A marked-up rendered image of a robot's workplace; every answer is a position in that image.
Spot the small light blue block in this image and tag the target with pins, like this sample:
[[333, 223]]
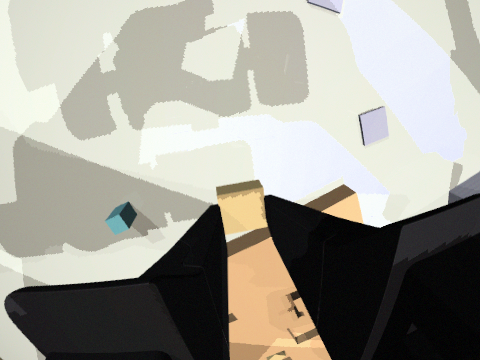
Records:
[[121, 218]]

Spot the tan puzzle board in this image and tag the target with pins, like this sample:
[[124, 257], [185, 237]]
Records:
[[266, 314]]

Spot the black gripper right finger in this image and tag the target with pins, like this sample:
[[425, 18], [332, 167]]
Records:
[[349, 274]]

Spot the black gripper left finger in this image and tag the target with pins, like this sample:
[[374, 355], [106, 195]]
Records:
[[178, 306]]

